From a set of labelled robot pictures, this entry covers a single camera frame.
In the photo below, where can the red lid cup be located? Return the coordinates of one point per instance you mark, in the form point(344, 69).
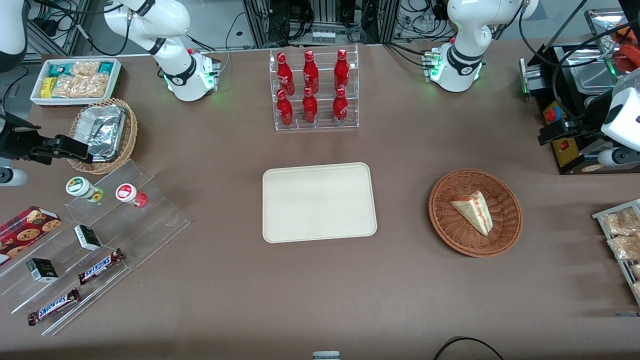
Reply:
point(127, 193)

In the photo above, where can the bagged pastry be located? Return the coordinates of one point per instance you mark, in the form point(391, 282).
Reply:
point(625, 247)
point(620, 222)

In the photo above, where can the green lid cup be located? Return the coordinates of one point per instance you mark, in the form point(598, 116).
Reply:
point(80, 187)

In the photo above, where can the red cookie box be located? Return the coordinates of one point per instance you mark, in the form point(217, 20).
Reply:
point(25, 232)

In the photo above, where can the red cola bottle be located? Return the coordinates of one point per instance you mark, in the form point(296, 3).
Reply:
point(310, 72)
point(310, 107)
point(342, 70)
point(340, 107)
point(284, 110)
point(285, 75)

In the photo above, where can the white power strip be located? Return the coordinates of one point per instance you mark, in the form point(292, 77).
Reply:
point(323, 36)

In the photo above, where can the silver metal box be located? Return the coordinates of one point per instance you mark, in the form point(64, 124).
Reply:
point(530, 75)

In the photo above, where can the triangular sandwich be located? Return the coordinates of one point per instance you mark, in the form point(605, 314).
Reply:
point(475, 212)

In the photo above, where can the black food warmer machine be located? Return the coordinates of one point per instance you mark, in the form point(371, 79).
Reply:
point(567, 155)

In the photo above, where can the aluminium foil container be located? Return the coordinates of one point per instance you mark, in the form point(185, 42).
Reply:
point(102, 130)

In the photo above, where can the light wicker basket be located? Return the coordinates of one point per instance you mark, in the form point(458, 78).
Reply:
point(131, 135)

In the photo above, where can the small clear cracker bag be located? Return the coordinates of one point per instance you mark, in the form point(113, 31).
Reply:
point(85, 67)

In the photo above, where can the clear acrylic bottle rack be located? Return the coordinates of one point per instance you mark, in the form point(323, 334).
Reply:
point(325, 125)

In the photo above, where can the grey object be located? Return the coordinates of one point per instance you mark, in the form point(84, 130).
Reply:
point(326, 356)

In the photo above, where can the white snack bin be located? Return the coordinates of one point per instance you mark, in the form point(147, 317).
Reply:
point(116, 80)

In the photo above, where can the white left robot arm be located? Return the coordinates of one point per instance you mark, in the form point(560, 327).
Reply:
point(465, 30)

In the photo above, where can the small black box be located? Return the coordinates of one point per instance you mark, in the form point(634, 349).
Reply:
point(42, 270)
point(87, 237)

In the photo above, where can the beige plastic tray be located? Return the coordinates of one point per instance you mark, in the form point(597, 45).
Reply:
point(320, 202)

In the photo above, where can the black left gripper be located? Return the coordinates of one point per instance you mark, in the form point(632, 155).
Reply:
point(589, 116)

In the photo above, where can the aluminium frame rack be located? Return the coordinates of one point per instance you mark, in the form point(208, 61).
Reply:
point(252, 25)

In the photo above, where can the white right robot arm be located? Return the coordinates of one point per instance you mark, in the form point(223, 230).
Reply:
point(175, 70)

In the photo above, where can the clear acrylic stepped display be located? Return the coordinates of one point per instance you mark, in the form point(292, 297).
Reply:
point(150, 225)

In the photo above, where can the yellow snack packet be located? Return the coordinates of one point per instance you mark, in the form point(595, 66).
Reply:
point(47, 87)

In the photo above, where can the brown wicker basket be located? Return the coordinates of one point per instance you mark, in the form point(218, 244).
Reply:
point(450, 225)

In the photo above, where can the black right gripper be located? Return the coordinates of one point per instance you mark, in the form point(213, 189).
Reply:
point(15, 142)

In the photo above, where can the large clear cracker bag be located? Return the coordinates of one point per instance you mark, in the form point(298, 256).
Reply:
point(82, 86)

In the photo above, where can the snickers chocolate bar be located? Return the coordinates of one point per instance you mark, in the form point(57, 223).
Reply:
point(100, 266)
point(54, 306)

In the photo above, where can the teal snack packet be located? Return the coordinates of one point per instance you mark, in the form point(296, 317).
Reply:
point(58, 70)
point(106, 67)

